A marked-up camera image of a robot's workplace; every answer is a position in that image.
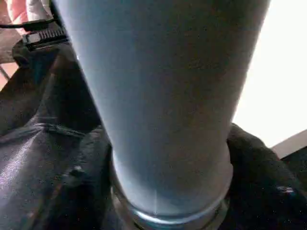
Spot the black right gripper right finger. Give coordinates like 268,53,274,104
225,122,307,230

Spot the black mat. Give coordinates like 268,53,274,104
0,43,307,230

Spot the grey padded garment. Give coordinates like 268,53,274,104
25,0,53,23

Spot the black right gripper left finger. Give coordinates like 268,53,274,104
28,126,121,230

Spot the white plastic table leg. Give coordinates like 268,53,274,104
51,0,273,230

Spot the pink padded jacket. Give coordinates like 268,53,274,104
6,0,31,34

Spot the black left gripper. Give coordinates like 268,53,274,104
23,28,69,51

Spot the dark chair with metal legs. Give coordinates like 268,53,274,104
0,28,27,81

